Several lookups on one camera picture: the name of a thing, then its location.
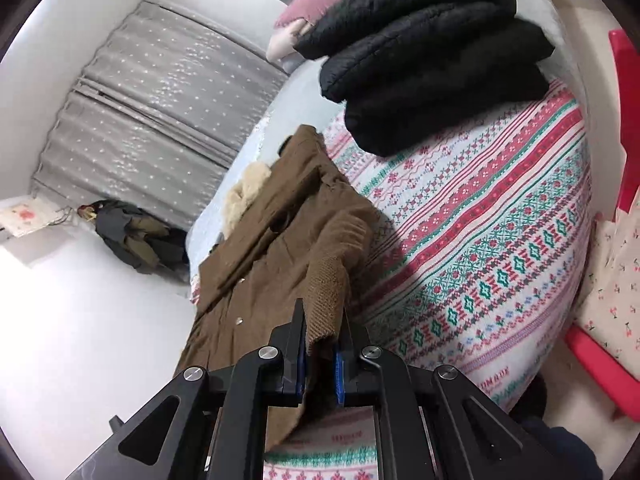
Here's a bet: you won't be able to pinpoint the hanging dark clothes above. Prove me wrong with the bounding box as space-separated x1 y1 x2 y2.
77 199 191 275

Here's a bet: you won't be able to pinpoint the red plastic chair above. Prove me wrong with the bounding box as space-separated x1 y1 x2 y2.
565 30 640 421

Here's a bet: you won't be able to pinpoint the black quilted jacket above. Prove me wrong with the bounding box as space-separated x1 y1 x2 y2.
292 0 556 158

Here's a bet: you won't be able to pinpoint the pink velvet pillow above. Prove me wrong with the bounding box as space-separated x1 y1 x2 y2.
274 0 351 31

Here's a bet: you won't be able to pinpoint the floral print cloth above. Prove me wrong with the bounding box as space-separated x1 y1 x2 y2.
575 212 640 366

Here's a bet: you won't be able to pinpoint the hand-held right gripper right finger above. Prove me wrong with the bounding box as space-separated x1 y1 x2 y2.
332 305 576 480

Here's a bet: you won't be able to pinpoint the wall poster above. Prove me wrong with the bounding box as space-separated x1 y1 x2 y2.
0 197 58 238

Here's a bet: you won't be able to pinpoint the brown coat with fur collar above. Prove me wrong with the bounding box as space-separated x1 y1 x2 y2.
172 124 381 453

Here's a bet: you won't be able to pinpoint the light blue fringed throw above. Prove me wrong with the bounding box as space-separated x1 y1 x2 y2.
185 110 281 261

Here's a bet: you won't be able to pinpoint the patterned red green blanket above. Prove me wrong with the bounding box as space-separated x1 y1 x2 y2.
190 77 593 480

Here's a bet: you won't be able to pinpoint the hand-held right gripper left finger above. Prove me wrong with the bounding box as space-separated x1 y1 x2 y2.
65 299 308 480

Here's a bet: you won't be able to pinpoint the grey star-patterned curtain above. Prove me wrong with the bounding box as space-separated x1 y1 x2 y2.
31 0 291 231

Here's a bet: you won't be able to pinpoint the grey-blue bed sheet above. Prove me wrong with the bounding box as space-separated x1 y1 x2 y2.
250 62 348 171

